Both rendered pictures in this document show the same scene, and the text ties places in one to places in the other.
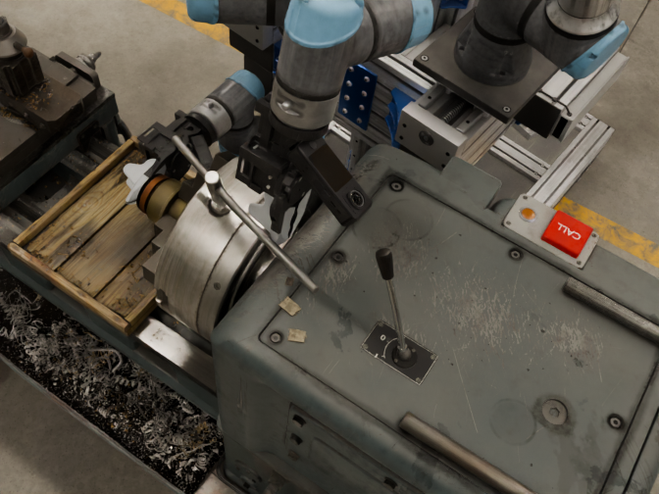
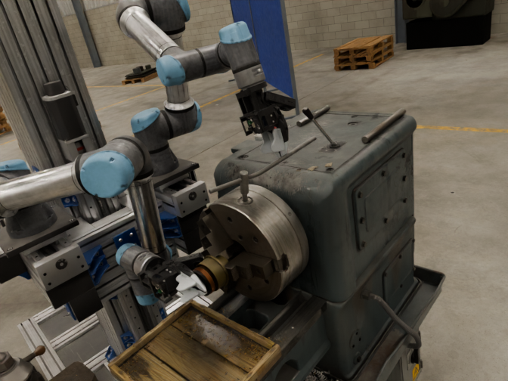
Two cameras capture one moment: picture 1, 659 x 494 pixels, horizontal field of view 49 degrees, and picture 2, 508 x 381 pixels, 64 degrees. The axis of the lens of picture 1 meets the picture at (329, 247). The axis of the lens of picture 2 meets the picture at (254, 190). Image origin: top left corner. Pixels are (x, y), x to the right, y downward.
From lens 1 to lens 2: 1.17 m
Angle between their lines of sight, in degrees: 58
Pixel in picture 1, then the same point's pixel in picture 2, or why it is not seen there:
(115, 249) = (209, 367)
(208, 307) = (298, 227)
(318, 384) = (352, 158)
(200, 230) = (259, 209)
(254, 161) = (264, 113)
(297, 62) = (251, 48)
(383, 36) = not seen: hidden behind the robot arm
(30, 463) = not seen: outside the picture
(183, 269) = (277, 227)
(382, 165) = (232, 160)
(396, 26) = not seen: hidden behind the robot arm
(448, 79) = (168, 176)
